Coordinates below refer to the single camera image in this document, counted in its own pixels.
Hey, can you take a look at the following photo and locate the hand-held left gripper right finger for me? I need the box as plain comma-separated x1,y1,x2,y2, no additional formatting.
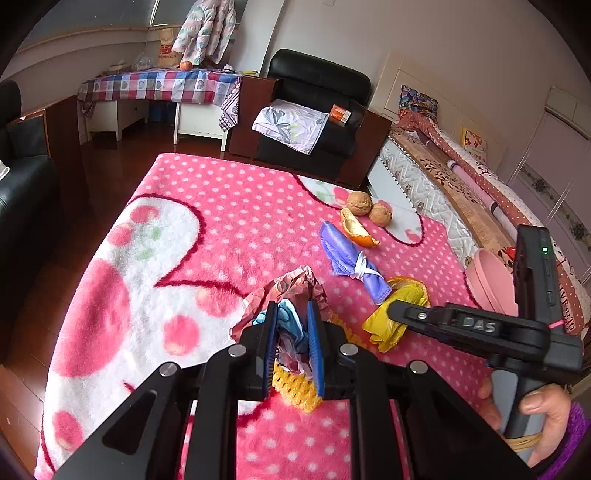
306,300,532,480

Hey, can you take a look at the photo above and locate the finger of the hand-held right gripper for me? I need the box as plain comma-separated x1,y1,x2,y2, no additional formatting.
387,300,456,343

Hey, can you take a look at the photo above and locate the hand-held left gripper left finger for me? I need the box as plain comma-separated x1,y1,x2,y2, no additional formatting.
55,301,282,480

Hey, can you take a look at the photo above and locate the yellow plastic bag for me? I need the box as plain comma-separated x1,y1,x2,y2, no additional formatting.
361,284,430,354

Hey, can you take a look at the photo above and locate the yellow foam net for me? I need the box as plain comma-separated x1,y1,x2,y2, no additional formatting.
272,316,347,413

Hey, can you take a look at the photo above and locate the pink blue wrapper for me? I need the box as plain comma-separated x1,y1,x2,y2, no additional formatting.
231,265,331,376

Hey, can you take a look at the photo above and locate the pink plastic basin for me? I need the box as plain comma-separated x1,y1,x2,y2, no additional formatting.
464,248,522,317

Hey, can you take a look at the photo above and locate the person's right hand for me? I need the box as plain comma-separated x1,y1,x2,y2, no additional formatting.
478,376,578,467

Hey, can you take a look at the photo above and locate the purple face mask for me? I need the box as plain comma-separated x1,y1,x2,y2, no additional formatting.
320,220,393,306

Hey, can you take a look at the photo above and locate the walnut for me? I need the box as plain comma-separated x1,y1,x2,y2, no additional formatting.
369,203,393,227
346,191,373,216

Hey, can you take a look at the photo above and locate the white quilted mattress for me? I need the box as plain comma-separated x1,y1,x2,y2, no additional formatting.
369,134,481,259

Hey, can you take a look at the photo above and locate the pink dotted blanket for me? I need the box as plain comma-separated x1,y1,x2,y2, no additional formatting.
34,153,504,480

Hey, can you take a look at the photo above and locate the white wardrobe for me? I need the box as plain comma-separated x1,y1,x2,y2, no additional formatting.
503,85,591,250

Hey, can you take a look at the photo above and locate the yellow floral pillow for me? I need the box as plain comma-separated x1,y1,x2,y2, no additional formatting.
461,127,490,153

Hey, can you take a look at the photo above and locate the colourful patterned pillow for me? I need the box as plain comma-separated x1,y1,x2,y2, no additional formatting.
399,84,439,114

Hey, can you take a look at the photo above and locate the floral white pillowcase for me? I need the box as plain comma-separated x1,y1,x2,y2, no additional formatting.
252,99,329,155

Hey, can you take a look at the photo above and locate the white desk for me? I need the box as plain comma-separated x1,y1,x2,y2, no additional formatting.
85,99,229,151

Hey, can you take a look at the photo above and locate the cream headboard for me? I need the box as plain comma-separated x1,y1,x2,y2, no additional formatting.
369,51,509,176

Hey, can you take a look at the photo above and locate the black leather armchair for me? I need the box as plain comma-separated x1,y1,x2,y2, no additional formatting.
228,48,393,188

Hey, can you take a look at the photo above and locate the checked tablecloth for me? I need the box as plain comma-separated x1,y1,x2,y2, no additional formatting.
76,68,243,132

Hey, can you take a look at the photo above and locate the black leather sofa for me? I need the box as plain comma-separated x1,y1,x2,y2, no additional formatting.
0,79,90,324

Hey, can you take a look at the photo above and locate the brown paper bag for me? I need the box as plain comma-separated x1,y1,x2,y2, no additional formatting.
157,27,183,68

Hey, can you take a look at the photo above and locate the white patterned puffer jacket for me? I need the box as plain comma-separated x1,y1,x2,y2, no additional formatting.
172,0,237,65

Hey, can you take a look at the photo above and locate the window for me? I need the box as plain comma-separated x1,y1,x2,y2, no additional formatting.
18,0,158,51

